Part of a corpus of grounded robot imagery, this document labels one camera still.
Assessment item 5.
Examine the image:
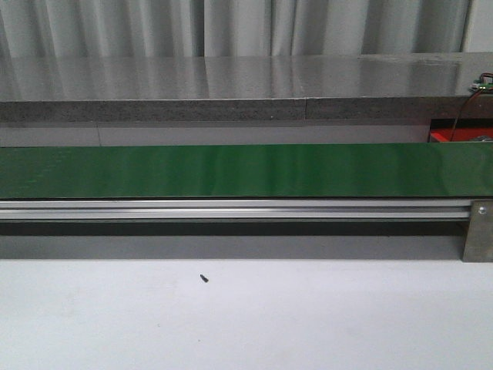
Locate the grey curtain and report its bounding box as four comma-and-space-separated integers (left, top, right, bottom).
1, 1, 492, 58

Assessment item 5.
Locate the small green circuit board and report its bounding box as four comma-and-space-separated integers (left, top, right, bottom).
469, 72, 493, 93

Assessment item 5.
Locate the green conveyor belt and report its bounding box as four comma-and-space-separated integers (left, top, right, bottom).
1, 143, 492, 199

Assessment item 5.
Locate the metal conveyor support bracket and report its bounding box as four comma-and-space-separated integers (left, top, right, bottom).
462, 200, 493, 263

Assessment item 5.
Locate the grey stone shelf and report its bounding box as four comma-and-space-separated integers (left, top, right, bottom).
1, 52, 492, 123

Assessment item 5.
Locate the red orange wire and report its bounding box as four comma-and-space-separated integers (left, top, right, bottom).
451, 92, 481, 143

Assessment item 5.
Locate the red bin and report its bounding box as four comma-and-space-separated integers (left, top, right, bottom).
428, 119, 492, 143

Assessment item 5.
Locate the aluminium conveyor rail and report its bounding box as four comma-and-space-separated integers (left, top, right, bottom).
1, 199, 472, 221

